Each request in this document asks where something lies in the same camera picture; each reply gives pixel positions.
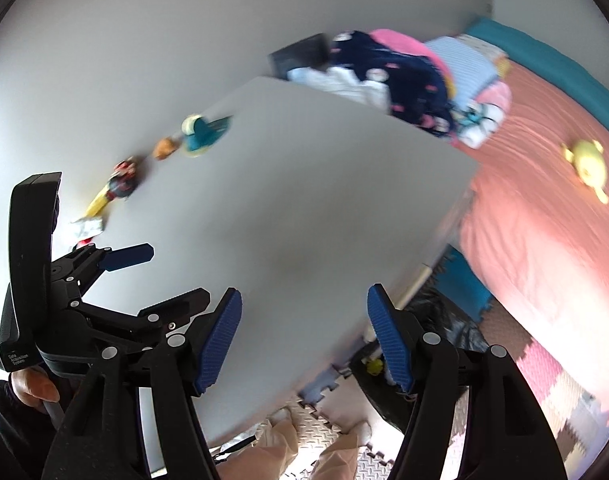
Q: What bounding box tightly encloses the yellow stick toy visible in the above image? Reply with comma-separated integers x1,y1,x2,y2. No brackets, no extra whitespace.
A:
87,185,112,216

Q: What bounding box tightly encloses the black strap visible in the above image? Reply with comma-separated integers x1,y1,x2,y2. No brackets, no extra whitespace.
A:
212,435,258,461

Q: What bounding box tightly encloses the crumpled paper wrapper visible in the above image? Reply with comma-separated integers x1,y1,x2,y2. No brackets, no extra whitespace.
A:
72,217,105,248

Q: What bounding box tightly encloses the black box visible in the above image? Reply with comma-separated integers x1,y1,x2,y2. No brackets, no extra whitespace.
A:
268,33,331,81

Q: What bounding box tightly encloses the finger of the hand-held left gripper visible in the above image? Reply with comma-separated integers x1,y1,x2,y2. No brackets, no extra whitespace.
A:
52,243,155,306
79,287,211,346

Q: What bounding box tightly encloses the white and teal cloth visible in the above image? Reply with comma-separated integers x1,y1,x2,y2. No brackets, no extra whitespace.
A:
457,101,501,149

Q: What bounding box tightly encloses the light blue striped cloth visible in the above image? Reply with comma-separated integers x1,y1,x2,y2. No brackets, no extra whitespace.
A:
427,35,502,103

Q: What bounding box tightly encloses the pink bedsheet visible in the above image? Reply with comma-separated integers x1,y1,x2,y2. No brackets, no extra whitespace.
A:
457,60,609,421

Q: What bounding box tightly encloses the red and blue figure toy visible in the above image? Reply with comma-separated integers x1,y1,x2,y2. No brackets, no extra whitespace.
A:
109,157,139,201

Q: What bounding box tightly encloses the navy patterned clothing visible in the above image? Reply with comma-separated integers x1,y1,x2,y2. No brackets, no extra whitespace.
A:
329,30,457,138

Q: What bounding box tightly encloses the person's right leg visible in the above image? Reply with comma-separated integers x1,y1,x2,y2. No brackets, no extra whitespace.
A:
309,420,370,480

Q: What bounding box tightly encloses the person's leg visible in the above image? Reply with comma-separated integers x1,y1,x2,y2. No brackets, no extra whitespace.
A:
309,420,370,480
217,407,300,480

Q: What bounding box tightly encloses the teal and white toy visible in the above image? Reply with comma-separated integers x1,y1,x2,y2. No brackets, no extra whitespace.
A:
181,114,234,158

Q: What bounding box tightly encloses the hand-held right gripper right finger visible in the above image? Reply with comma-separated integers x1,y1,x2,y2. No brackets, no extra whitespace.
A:
367,284,567,480

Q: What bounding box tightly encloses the black trash bag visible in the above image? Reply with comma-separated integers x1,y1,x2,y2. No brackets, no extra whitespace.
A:
348,287,491,433

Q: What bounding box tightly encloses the person's left hand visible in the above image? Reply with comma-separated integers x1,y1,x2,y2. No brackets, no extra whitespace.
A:
9,367,61,408

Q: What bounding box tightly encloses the person's left forearm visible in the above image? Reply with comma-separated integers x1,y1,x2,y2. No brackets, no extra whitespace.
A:
0,380,55,480

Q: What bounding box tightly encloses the person's left leg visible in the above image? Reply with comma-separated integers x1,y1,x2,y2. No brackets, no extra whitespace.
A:
217,407,300,480

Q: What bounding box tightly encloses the small orange rubber toy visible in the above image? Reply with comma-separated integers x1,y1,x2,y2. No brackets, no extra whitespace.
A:
153,137,179,161

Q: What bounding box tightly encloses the yellow soft toy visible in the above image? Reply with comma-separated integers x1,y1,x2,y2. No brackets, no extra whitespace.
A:
561,139,609,205

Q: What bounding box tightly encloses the foam puzzle floor mat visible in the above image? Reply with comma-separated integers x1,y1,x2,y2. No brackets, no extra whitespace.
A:
209,245,609,480

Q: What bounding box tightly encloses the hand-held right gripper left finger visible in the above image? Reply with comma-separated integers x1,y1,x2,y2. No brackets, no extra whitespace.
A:
47,287,243,480

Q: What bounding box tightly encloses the pink and white soft cloth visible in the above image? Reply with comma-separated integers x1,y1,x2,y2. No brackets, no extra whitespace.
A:
477,81,513,126

